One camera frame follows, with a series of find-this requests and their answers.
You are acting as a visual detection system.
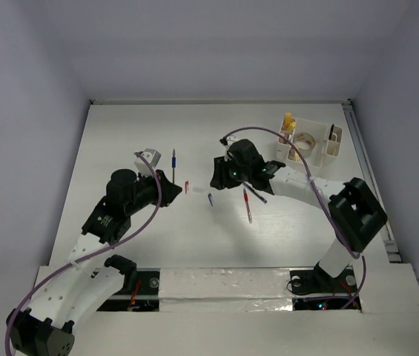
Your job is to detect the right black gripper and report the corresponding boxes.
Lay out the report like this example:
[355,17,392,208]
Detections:
[209,154,251,189]

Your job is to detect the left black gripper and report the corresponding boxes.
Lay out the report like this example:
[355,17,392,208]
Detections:
[125,167,181,215]

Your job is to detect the blue pen cap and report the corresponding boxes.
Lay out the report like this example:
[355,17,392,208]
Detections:
[208,193,214,206]

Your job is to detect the blue pen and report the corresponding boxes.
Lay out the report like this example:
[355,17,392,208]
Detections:
[171,148,176,184]

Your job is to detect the beige masking tape roll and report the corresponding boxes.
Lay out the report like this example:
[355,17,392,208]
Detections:
[288,148,300,162]

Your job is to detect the yellow highlighter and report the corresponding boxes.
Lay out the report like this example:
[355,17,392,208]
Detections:
[283,113,292,131]

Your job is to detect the black scissors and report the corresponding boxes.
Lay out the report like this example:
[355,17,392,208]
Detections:
[329,124,337,142]

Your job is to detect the pink highlighter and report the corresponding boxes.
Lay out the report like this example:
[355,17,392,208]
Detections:
[288,122,296,132]

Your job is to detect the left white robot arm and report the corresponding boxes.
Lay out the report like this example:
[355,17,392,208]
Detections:
[4,168,183,355]

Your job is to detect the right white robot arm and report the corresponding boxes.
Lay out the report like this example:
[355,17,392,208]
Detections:
[210,139,388,291]

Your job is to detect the red pen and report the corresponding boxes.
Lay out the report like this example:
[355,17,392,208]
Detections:
[243,188,253,224]

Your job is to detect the purple pen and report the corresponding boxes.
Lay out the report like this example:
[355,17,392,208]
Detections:
[243,182,268,204]

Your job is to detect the white desk organizer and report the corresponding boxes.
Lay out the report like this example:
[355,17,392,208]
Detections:
[280,113,343,175]

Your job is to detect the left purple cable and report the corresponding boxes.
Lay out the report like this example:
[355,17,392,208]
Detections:
[4,151,164,356]

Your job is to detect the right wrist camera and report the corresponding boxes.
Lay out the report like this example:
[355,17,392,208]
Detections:
[220,135,238,161]

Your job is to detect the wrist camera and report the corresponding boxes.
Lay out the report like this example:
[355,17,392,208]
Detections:
[134,148,161,177]
[220,135,238,161]

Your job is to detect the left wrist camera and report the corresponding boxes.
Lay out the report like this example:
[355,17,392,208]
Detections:
[134,148,161,177]

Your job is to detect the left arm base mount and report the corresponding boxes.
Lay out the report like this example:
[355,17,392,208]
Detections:
[98,269,160,312]

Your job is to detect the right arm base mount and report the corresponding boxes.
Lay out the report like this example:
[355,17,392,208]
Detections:
[286,266,362,311]

